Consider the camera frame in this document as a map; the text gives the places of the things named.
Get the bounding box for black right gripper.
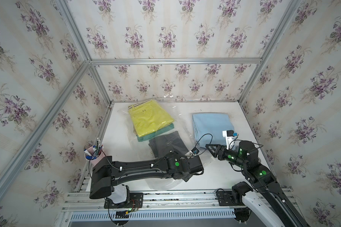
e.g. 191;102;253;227
206;143;250;171

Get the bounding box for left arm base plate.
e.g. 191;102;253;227
103;192;144;210

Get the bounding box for clear plastic vacuum bag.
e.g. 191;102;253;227
117;93;214;191

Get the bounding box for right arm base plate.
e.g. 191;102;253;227
215;189;250;206

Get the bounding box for teal folded garment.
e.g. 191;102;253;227
137;124;174;142

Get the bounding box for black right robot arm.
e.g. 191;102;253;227
206;141;309;227

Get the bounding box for pink pen cup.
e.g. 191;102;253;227
83;138;107;167

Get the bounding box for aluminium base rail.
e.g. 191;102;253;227
55;190;250;227

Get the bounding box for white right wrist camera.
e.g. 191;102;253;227
223;130;238;150

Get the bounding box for light blue trousers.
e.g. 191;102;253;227
192;113;235;148

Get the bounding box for yellow-green folded trousers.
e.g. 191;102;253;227
128;99;174;137

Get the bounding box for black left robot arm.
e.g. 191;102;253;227
89;151;204;200

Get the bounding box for dark grey trousers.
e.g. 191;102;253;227
148;131;189;158

